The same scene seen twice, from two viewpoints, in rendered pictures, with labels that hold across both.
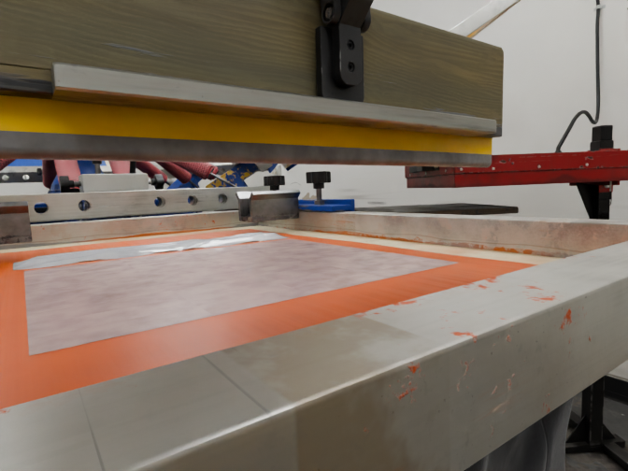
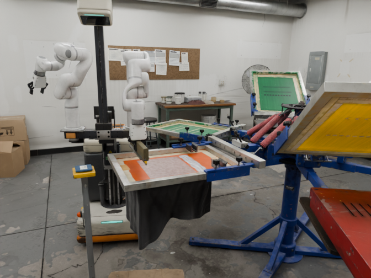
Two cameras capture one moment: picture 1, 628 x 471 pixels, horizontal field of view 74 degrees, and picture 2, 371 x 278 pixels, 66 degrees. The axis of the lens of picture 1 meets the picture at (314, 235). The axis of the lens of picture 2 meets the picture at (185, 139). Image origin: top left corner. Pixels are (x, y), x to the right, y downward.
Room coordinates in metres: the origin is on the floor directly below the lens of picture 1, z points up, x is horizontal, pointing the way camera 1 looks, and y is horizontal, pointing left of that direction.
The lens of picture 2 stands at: (0.90, -1.63, 1.60)
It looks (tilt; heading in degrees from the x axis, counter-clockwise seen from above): 15 degrees down; 101
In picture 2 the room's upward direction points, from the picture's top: 1 degrees clockwise
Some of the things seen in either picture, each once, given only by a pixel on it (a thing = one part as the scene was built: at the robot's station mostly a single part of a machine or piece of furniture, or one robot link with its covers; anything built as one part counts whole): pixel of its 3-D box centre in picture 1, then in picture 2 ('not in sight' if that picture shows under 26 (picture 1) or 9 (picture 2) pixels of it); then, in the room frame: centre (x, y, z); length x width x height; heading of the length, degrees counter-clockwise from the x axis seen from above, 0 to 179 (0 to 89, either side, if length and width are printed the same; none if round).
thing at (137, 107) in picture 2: not in sight; (138, 108); (0.27, 0.03, 1.34); 0.15 x 0.10 x 0.11; 115
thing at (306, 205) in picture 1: (296, 217); (227, 171); (0.83, 0.03, 0.98); 0.30 x 0.05 x 0.07; 35
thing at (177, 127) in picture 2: not in sight; (202, 123); (0.52, 1.11, 1.05); 1.08 x 0.61 x 0.23; 155
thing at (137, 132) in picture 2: not in sight; (138, 130); (0.27, -0.01, 1.21); 0.10 x 0.07 x 0.11; 35
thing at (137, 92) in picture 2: not in sight; (133, 96); (0.10, 0.38, 1.37); 0.13 x 0.10 x 0.16; 25
